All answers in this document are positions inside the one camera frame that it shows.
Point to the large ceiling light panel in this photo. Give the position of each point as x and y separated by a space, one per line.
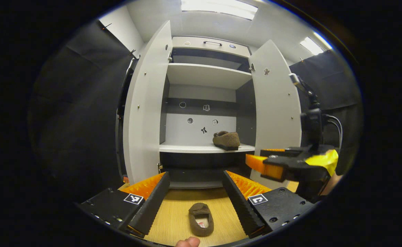
220 8

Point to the small ceiling light panel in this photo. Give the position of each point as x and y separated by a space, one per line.
314 44

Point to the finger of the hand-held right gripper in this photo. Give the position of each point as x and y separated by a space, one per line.
273 150
271 171

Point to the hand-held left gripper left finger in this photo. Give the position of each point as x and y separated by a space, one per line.
153 206

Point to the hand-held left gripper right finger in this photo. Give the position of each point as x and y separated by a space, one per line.
240 206

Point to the brown fuzzy shoe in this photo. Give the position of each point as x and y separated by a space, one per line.
226 140
196 230

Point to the white cabinet shelf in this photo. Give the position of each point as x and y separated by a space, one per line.
194 148
208 75

